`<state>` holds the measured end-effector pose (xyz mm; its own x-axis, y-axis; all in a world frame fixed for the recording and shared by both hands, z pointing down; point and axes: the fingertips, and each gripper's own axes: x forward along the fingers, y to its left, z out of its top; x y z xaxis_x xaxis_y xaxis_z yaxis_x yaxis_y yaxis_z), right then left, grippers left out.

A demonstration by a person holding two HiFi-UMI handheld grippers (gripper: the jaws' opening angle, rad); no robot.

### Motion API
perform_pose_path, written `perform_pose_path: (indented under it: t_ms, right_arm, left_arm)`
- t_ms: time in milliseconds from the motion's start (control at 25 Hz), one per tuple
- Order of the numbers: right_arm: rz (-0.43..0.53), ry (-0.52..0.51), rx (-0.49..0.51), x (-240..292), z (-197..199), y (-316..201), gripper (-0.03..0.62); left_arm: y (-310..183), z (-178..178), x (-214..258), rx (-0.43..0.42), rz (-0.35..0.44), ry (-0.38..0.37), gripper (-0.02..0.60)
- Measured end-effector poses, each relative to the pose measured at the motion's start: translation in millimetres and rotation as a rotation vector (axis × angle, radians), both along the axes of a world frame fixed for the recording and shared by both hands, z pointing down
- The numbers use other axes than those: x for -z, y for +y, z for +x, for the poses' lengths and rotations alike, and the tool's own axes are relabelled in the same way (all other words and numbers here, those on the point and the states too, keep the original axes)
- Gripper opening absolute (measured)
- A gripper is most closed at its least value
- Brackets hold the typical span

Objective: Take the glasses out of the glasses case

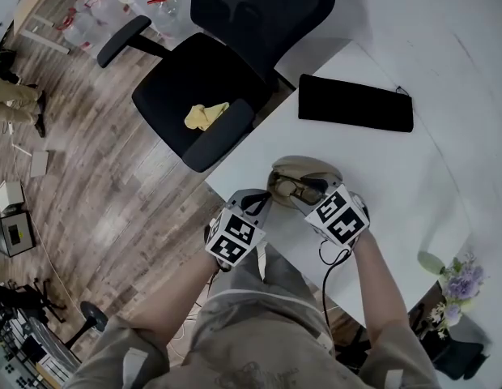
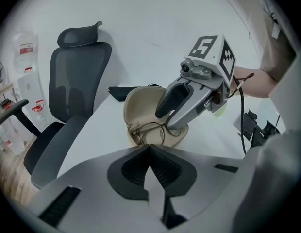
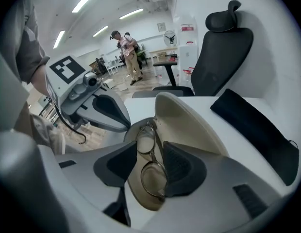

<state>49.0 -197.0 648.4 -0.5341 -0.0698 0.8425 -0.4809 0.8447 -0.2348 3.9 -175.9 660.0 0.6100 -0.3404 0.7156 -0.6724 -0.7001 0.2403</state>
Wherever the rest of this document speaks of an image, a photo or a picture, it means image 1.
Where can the beige glasses case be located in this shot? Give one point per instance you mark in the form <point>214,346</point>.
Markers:
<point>307,166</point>

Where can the person's beige shirt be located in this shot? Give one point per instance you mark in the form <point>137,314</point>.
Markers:
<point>251,347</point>

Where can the white box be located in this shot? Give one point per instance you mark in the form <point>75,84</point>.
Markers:
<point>10,195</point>

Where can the purple and white flower bouquet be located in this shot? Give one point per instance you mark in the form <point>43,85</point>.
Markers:
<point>461,286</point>

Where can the black stand with round base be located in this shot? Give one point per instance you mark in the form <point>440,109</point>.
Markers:
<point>93,316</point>

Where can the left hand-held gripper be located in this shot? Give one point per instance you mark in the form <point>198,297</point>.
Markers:
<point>231,237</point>

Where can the clear water jug red cap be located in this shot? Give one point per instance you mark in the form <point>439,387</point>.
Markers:
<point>109,6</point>
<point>166,8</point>
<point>79,31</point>

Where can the person's grey trouser leg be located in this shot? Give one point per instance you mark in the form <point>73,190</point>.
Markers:
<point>275,274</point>

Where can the person's right forearm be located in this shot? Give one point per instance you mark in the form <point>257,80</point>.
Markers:
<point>380,282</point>

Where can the black box with grey door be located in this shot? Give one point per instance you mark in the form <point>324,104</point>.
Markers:
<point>14,233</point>

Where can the yellow cloth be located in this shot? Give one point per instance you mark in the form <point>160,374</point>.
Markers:
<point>202,116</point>

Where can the grey flat board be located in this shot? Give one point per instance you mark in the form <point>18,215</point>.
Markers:
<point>39,163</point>

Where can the person's right hand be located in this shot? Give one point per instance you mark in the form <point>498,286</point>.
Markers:
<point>366,211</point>

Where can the dark marbled panel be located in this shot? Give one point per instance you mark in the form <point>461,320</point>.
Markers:
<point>28,355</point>

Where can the person's left forearm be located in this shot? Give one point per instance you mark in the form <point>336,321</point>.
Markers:
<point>174,298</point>

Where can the black tripod frame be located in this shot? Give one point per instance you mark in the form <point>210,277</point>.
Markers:
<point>28,298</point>

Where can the black fabric pouch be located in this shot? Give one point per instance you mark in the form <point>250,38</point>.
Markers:
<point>352,103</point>

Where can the pale green vase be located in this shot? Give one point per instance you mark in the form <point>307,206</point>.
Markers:
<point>431,262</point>

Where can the black bag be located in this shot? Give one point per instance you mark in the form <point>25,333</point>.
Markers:
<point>457,355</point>

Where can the black-framed eyeglasses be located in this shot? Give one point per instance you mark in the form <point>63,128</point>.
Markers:
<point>287,186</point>

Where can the black office chair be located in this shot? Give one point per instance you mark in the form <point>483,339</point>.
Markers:
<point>202,79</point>

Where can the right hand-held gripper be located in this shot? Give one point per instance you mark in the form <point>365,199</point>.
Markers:
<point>338,217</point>

